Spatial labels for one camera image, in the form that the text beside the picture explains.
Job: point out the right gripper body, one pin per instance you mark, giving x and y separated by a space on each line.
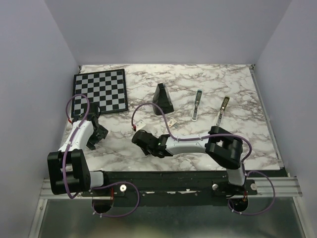
147 152

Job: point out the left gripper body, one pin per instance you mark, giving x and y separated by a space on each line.
96 136

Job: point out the small staple box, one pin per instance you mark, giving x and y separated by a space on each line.
171 122

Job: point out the black wedge stand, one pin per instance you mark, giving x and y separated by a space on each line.
162 98

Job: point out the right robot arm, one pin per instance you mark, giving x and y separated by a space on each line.
222 146

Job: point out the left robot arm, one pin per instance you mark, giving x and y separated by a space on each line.
68 169

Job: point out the black white chessboard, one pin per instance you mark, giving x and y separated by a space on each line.
107 89

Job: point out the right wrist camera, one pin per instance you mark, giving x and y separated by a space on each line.
139 125

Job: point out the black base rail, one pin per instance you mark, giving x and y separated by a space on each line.
190 188

